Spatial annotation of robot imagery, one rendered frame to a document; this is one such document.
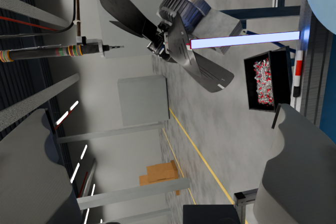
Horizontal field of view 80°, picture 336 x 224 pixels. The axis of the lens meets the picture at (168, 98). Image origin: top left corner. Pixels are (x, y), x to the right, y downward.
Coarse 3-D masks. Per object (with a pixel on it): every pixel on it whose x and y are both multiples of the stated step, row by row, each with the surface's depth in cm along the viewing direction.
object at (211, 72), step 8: (200, 56) 91; (200, 64) 93; (208, 64) 91; (216, 64) 88; (208, 72) 93; (216, 72) 91; (224, 72) 88; (200, 80) 100; (208, 80) 97; (216, 80) 94; (208, 88) 103; (216, 88) 99
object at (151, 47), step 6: (162, 24) 89; (162, 30) 92; (156, 36) 91; (162, 36) 90; (156, 42) 90; (162, 42) 90; (150, 48) 91; (156, 48) 90; (156, 54) 91; (162, 54) 91; (168, 54) 93
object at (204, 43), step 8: (288, 32) 57; (296, 32) 58; (192, 40) 53; (200, 40) 53; (208, 40) 54; (216, 40) 54; (224, 40) 54; (232, 40) 55; (240, 40) 55; (248, 40) 56; (256, 40) 56; (264, 40) 57; (272, 40) 57
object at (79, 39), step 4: (76, 36) 81; (80, 36) 81; (84, 36) 81; (76, 40) 80; (80, 40) 80; (84, 40) 80; (88, 40) 81; (92, 40) 81; (96, 40) 81; (100, 40) 79; (84, 44) 81; (88, 44) 81; (100, 44) 79; (100, 48) 79; (100, 52) 79
